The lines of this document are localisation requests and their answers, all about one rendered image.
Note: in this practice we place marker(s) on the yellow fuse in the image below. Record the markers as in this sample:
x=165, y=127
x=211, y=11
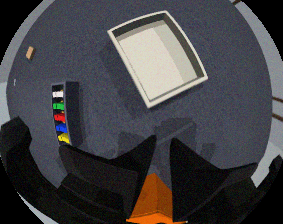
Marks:
x=64, y=137

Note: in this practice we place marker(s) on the blue fuse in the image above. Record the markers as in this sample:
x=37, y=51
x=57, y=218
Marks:
x=61, y=127

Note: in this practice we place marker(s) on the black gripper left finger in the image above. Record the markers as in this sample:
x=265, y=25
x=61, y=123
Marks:
x=124, y=174

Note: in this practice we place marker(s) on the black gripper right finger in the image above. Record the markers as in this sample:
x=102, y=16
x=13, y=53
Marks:
x=195, y=181

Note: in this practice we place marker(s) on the red fuse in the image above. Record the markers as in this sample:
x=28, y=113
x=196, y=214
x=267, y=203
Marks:
x=61, y=116

